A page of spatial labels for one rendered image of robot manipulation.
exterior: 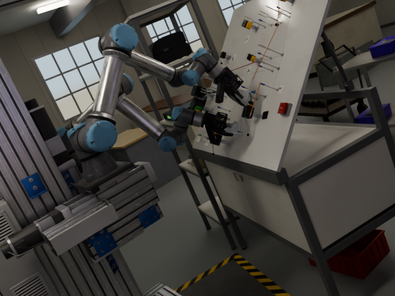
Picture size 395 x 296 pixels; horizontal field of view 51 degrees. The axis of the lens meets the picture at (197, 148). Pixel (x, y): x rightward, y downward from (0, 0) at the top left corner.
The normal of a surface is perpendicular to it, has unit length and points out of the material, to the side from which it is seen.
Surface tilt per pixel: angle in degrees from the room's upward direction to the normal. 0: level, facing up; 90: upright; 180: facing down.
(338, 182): 90
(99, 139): 96
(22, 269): 90
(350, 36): 90
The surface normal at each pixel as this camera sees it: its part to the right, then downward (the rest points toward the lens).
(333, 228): 0.32, 0.09
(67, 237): 0.51, -0.01
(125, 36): 0.61, -0.18
